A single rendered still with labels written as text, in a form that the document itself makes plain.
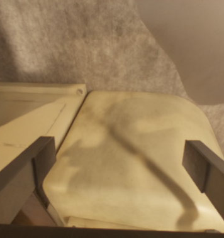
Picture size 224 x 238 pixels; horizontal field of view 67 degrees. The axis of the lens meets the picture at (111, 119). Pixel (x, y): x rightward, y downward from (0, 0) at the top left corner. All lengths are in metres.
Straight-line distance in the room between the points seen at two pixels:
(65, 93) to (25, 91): 0.25
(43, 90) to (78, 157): 0.55
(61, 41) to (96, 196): 0.72
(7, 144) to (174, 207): 0.64
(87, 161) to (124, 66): 0.51
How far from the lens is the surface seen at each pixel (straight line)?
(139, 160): 0.61
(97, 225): 0.73
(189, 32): 0.87
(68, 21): 0.91
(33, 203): 0.70
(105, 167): 0.59
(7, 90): 1.21
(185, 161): 0.17
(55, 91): 1.03
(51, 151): 0.16
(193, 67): 0.93
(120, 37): 0.86
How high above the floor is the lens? 0.83
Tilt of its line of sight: 49 degrees down
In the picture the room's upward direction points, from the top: 165 degrees counter-clockwise
